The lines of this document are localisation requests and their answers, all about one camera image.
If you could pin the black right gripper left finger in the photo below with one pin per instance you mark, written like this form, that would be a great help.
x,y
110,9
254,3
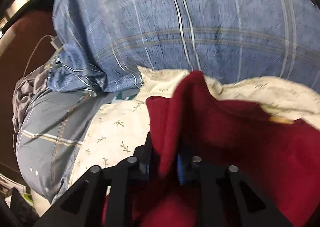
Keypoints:
x,y
103,196

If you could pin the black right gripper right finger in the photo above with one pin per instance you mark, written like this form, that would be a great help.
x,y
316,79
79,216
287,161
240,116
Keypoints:
x,y
225,196

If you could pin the dark red garment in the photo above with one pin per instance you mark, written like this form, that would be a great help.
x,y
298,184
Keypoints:
x,y
281,159

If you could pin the grey-blue plaid bed sheet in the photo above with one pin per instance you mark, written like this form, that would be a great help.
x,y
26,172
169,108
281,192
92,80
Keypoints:
x,y
51,135

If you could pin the cream leaf-print pillow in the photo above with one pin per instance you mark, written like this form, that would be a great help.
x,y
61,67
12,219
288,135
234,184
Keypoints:
x,y
118,128

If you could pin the grey crumpled cloth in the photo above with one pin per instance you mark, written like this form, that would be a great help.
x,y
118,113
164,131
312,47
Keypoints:
x,y
25,89

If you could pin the white charger with cable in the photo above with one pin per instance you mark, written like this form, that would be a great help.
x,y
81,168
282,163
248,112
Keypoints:
x,y
27,65

